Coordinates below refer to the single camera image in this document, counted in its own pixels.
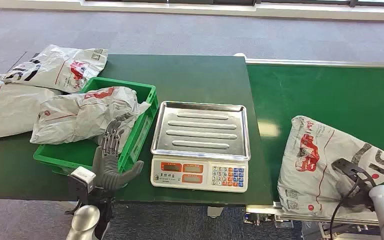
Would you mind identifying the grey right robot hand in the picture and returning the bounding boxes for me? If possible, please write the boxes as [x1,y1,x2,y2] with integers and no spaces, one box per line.
[331,157,377,210]

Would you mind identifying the grey courier bag, black stripes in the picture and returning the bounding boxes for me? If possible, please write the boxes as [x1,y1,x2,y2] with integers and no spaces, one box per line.
[3,44,109,95]

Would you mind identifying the white window sill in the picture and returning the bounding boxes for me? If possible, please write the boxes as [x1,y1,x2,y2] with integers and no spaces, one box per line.
[0,0,384,23]

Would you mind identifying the green conveyor belt machine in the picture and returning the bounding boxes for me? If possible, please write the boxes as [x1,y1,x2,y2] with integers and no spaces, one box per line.
[233,52,384,240]

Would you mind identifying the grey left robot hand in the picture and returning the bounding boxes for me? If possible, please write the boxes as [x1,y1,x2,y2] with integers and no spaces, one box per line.
[91,115,145,194]

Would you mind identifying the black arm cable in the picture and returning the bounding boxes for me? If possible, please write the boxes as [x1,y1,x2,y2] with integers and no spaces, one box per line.
[329,177,362,240]

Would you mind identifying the crumpled grey courier bag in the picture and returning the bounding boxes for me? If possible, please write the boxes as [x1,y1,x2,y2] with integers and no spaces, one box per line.
[29,86,152,155]

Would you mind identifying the white table leg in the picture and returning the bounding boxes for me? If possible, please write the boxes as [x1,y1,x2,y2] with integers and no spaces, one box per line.
[206,205,225,219]

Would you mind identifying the green plastic crate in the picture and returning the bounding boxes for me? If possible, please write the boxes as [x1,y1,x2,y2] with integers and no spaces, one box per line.
[32,76,159,177]

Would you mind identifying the white electronic scale, steel tray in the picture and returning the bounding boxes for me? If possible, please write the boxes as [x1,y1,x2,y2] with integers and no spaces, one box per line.
[149,100,252,194]

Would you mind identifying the grey courier bag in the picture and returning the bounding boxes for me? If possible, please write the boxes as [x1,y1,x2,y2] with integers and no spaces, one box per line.
[3,44,109,95]
[29,86,152,155]
[0,73,64,142]
[277,115,384,222]

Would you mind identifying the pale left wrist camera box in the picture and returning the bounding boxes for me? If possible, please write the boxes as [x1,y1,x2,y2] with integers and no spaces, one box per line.
[67,166,97,205]

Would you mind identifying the flat grey courier bag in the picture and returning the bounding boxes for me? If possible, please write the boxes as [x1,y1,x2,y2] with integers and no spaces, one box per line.
[0,73,64,142]

